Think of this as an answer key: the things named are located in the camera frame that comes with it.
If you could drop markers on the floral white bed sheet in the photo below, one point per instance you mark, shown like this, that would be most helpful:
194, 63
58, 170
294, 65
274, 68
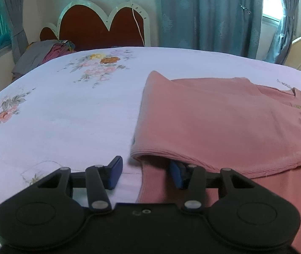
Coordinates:
83, 108

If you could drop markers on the red white heart headboard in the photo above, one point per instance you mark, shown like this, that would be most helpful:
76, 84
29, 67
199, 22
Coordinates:
88, 27

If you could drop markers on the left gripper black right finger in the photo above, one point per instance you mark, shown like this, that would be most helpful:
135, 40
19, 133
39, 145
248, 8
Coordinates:
238, 210

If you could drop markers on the pile of clothes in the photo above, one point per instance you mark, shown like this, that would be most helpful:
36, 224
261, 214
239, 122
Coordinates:
38, 53

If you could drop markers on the pink knit sweater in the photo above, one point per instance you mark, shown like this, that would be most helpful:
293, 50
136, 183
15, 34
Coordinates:
217, 123

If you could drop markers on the blue patterned curtain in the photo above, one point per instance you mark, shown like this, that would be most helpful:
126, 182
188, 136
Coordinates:
226, 26

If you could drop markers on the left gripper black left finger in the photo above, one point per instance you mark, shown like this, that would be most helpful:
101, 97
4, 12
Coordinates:
45, 212

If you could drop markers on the grey side curtain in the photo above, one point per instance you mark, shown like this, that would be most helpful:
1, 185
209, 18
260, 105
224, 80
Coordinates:
13, 13

